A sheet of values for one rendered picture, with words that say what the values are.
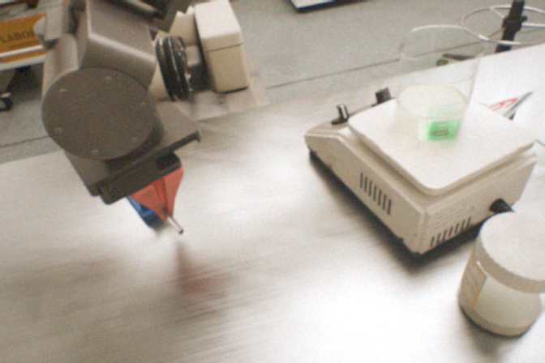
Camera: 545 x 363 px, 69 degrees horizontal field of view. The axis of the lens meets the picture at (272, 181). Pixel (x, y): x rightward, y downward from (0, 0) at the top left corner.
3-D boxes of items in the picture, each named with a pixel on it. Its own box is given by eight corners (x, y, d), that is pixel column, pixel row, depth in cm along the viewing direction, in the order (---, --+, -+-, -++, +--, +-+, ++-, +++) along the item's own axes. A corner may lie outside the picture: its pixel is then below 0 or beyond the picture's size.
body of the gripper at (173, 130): (206, 145, 35) (184, 68, 30) (96, 204, 31) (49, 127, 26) (173, 116, 39) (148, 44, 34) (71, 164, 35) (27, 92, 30)
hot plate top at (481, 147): (342, 125, 39) (342, 118, 39) (437, 87, 42) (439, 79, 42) (431, 200, 31) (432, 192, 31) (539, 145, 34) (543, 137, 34)
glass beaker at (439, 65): (434, 103, 40) (451, 17, 34) (479, 138, 35) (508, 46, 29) (371, 123, 38) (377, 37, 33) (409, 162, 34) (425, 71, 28)
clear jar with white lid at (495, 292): (536, 283, 34) (575, 222, 28) (538, 350, 30) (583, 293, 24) (460, 263, 36) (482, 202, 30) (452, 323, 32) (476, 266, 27)
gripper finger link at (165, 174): (204, 220, 40) (178, 147, 33) (139, 261, 37) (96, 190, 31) (173, 186, 44) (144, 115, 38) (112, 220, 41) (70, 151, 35)
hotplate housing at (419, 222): (302, 149, 50) (298, 93, 44) (388, 113, 53) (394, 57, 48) (431, 283, 35) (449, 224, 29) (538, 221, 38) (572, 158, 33)
